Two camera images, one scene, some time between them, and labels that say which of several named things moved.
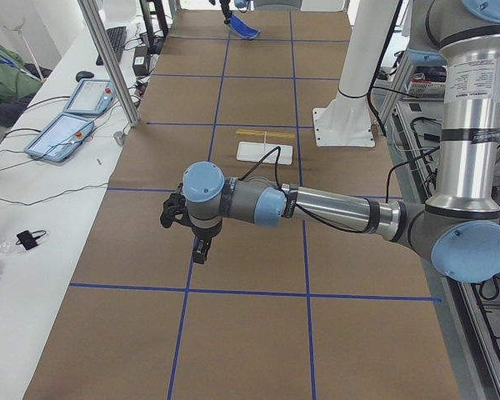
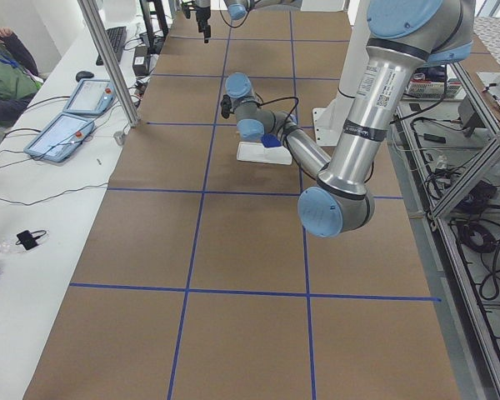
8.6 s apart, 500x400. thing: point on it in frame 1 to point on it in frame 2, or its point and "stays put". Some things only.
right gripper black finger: x=226 y=11 to x=207 y=31
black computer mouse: x=84 y=74 stays put
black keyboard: x=117 y=37 stays put
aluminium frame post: x=110 y=61 stays put
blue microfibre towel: x=243 y=29 to x=270 y=140
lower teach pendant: x=62 y=137 stays put
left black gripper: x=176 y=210 to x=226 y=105
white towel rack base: x=253 y=152 stays put
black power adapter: x=141 y=63 stays put
